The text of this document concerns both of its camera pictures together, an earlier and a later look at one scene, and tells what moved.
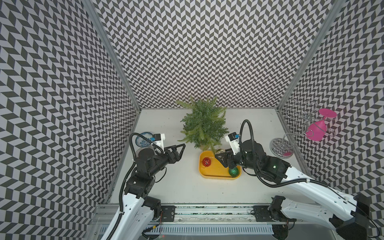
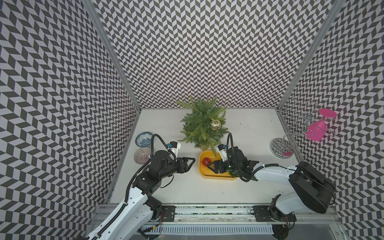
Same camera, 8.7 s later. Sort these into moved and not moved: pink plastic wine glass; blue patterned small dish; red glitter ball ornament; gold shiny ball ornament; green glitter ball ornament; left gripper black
Moved: left gripper black; gold shiny ball ornament
Not moved: pink plastic wine glass; green glitter ball ornament; red glitter ball ornament; blue patterned small dish
